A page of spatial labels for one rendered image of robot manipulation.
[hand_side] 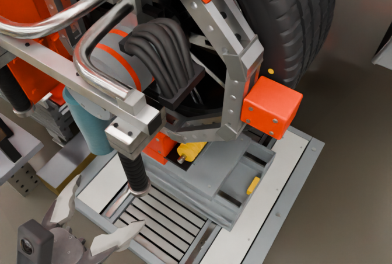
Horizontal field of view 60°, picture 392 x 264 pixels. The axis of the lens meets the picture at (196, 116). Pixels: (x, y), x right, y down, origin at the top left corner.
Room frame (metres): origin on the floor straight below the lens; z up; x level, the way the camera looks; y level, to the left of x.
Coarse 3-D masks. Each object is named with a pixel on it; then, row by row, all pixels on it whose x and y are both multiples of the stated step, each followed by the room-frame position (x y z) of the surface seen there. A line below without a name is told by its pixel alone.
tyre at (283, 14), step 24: (240, 0) 0.50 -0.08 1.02; (264, 0) 0.48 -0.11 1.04; (288, 0) 0.48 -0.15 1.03; (312, 0) 0.54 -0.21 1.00; (264, 24) 0.47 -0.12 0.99; (288, 24) 0.46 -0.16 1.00; (312, 24) 0.52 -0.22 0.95; (264, 48) 0.47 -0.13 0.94; (288, 48) 0.45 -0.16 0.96; (312, 48) 0.52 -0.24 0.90; (264, 72) 0.46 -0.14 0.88; (288, 72) 0.44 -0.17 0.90
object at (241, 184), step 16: (256, 144) 0.73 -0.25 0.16; (144, 160) 0.67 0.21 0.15; (240, 160) 0.66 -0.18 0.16; (256, 160) 0.65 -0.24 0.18; (272, 160) 0.67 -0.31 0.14; (160, 176) 0.59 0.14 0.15; (240, 176) 0.59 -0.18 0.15; (256, 176) 0.58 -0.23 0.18; (176, 192) 0.53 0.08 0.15; (192, 192) 0.53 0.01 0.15; (224, 192) 0.51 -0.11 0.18; (240, 192) 0.53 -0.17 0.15; (208, 208) 0.47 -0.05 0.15; (224, 208) 0.47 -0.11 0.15; (240, 208) 0.46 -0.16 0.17; (224, 224) 0.41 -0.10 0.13
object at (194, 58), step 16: (160, 0) 0.63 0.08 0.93; (176, 0) 0.64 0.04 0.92; (96, 16) 0.76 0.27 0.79; (176, 16) 0.61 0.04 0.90; (192, 32) 0.59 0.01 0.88; (192, 48) 0.60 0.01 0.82; (208, 64) 0.57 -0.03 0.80; (224, 64) 0.74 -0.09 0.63; (208, 80) 0.67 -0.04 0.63; (224, 80) 0.54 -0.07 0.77; (192, 96) 0.59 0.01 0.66; (208, 96) 0.60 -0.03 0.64; (208, 112) 0.53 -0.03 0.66
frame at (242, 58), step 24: (48, 0) 0.69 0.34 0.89; (72, 0) 0.71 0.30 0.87; (192, 0) 0.46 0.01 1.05; (216, 0) 0.48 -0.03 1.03; (72, 24) 0.72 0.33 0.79; (216, 24) 0.43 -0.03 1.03; (240, 24) 0.46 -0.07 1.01; (72, 48) 0.67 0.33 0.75; (216, 48) 0.43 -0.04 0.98; (240, 48) 0.42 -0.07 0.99; (240, 72) 0.40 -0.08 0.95; (240, 96) 0.40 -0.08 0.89; (168, 120) 0.56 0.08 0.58; (192, 120) 0.51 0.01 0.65; (216, 120) 0.47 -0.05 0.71; (240, 120) 0.40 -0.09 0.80
